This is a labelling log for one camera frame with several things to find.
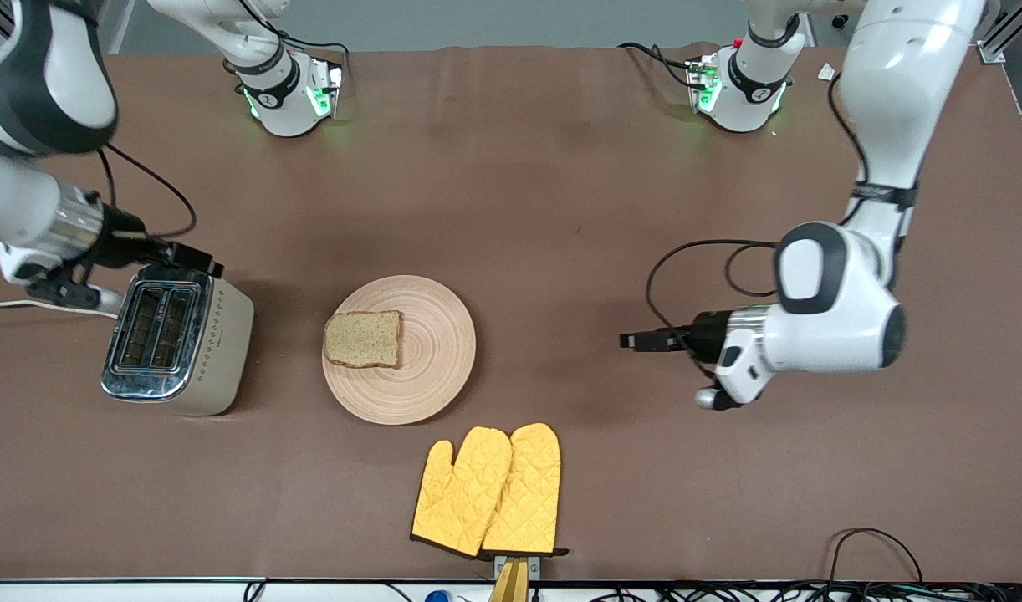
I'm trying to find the tangled black cable bundle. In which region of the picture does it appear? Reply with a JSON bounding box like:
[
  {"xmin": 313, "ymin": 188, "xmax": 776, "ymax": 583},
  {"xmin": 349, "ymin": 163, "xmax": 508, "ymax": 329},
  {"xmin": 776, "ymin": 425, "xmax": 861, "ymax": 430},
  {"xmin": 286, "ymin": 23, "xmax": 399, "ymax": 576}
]
[{"xmin": 595, "ymin": 580, "xmax": 1022, "ymax": 602}]

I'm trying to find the aluminium frame profile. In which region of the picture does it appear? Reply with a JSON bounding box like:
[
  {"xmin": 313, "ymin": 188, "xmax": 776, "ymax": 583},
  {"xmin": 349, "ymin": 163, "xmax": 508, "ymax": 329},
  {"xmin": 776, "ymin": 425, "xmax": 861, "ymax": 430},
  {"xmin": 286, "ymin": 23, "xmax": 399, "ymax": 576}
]
[{"xmin": 979, "ymin": 0, "xmax": 1022, "ymax": 64}]

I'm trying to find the cream and chrome toaster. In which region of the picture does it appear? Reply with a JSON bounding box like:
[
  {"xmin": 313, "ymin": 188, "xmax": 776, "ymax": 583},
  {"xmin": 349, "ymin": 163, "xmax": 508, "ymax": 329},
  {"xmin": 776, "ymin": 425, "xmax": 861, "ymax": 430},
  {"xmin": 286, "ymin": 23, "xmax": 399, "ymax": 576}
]
[{"xmin": 101, "ymin": 264, "xmax": 255, "ymax": 416}]

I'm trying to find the thin black looped cable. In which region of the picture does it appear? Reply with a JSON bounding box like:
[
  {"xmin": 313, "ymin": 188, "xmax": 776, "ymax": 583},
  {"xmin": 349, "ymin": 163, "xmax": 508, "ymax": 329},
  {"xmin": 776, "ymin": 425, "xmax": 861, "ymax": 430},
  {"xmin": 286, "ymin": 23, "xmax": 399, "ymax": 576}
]
[{"xmin": 827, "ymin": 527, "xmax": 926, "ymax": 584}]

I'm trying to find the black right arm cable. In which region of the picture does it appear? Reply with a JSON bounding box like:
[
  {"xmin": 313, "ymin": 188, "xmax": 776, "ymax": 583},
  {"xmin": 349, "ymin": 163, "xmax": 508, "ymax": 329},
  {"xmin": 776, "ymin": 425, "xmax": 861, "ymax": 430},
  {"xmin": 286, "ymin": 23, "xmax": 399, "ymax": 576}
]
[{"xmin": 100, "ymin": 142, "xmax": 199, "ymax": 242}]

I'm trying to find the white toaster power cord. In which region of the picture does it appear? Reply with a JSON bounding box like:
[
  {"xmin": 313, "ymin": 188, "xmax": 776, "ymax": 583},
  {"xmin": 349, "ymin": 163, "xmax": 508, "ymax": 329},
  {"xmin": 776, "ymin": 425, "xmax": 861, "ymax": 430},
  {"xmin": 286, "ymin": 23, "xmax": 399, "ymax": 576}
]
[{"xmin": 0, "ymin": 298, "xmax": 120, "ymax": 319}]

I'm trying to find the black base power cable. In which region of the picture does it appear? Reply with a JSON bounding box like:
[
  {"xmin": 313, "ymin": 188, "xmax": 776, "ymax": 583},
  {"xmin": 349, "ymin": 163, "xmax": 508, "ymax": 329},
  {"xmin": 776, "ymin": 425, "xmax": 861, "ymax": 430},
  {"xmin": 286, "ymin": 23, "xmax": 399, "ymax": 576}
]
[
  {"xmin": 618, "ymin": 42, "xmax": 698, "ymax": 91},
  {"xmin": 273, "ymin": 33, "xmax": 351, "ymax": 59}
]

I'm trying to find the yellow quilted oven mitt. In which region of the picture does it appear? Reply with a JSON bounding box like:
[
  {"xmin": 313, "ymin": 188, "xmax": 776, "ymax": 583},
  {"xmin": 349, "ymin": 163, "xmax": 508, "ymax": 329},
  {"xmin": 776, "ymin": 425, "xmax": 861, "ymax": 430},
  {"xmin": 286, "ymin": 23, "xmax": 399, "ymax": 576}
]
[
  {"xmin": 480, "ymin": 423, "xmax": 570, "ymax": 559},
  {"xmin": 411, "ymin": 427, "xmax": 514, "ymax": 559}
]

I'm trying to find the brown bread toast slice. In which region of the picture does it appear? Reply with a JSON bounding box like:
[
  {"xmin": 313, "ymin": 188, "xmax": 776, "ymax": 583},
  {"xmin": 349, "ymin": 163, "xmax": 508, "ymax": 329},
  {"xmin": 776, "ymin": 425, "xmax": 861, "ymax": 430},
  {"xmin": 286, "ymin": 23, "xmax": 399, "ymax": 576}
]
[{"xmin": 324, "ymin": 310, "xmax": 403, "ymax": 370}]

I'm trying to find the round light wooden plate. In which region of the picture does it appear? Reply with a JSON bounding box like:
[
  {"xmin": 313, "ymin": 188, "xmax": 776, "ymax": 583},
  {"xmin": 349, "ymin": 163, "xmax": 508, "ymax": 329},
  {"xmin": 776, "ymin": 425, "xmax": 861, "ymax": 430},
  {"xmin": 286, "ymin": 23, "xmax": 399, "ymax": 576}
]
[{"xmin": 322, "ymin": 275, "xmax": 477, "ymax": 426}]

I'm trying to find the green lit base connector box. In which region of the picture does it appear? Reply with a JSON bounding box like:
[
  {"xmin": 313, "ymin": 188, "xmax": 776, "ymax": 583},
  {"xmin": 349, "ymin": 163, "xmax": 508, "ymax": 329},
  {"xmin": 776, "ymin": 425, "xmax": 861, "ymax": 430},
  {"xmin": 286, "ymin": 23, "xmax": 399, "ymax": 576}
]
[
  {"xmin": 306, "ymin": 57, "xmax": 346, "ymax": 120},
  {"xmin": 685, "ymin": 54, "xmax": 723, "ymax": 115}
]

